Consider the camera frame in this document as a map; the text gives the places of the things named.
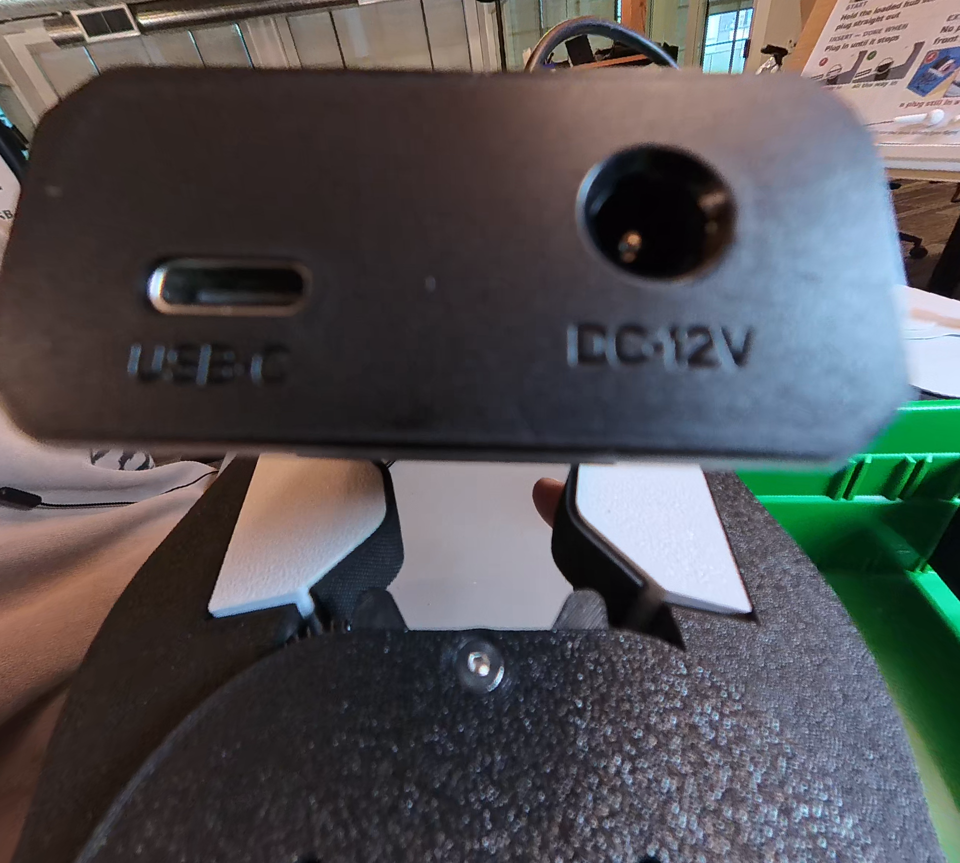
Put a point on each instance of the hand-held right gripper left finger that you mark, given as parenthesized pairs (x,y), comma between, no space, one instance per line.
(292,540)

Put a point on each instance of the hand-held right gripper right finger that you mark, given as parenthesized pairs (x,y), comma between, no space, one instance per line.
(660,540)

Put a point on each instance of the black usb hub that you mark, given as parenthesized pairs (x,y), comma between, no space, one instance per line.
(450,203)

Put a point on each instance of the person's left hand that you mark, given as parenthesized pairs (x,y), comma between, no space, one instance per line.
(547,499)

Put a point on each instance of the green plastic bin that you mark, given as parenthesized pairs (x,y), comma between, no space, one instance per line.
(862,540)

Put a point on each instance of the white papers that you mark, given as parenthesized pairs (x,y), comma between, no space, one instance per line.
(934,353)

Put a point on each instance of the white sign stand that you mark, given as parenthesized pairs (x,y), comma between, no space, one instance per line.
(919,118)

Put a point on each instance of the black floor lamp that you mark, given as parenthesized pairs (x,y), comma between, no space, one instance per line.
(496,0)

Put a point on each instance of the printed instruction sheet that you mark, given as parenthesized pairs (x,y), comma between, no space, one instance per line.
(900,15)

